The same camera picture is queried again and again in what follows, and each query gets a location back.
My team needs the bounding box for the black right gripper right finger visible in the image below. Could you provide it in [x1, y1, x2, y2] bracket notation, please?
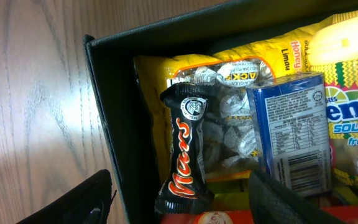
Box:
[249, 170, 342, 224]

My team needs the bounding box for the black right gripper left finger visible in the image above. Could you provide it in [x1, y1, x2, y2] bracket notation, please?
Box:
[19, 169, 116, 224]

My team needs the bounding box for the yellow sunflower seed bag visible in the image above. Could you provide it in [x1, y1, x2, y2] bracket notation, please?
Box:
[134, 10, 358, 181]

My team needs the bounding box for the black mini chocolate bar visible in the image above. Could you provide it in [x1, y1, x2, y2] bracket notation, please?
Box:
[155, 83, 216, 214]

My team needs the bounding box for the blue small candy box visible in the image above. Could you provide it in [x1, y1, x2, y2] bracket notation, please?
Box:
[246, 72, 332, 197]

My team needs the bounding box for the yellow Mentos bottle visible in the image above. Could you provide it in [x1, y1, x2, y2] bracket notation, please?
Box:
[308, 11, 358, 188]

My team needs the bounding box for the dark green box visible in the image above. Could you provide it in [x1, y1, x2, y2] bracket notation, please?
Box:
[84, 0, 358, 223]

